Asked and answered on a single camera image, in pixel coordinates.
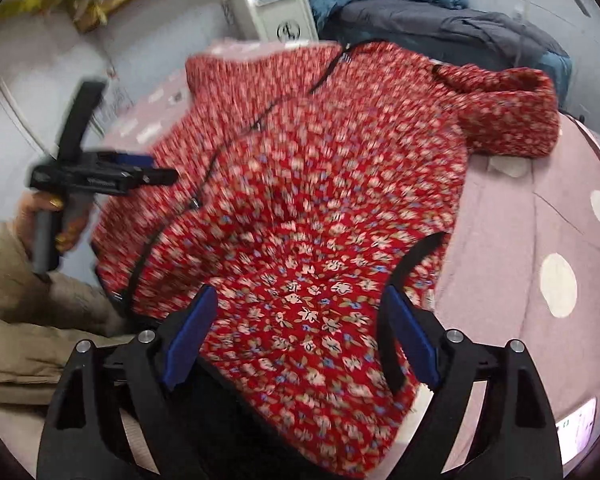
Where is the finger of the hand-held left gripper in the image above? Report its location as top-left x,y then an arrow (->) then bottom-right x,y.
111,155 -> 180,187

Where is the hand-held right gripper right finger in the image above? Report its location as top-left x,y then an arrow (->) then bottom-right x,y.
380,285 -> 565,480

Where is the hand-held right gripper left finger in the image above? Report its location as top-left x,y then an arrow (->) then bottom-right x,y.
36,284 -> 219,480

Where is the red floral fleece jacket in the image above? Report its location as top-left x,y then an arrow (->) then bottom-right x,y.
91,40 -> 562,476

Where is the person's beige sleeved left forearm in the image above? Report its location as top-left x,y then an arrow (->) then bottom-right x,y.
0,232 -> 141,406

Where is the person's left hand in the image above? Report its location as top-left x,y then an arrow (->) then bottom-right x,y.
16,191 -> 93,256

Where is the pink polka dot bed sheet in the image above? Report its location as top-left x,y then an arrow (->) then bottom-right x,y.
100,42 -> 600,476

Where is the white floor appliance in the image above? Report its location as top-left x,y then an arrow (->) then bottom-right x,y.
212,0 -> 321,46

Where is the dark grey jacket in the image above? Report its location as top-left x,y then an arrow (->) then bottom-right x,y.
325,0 -> 571,73

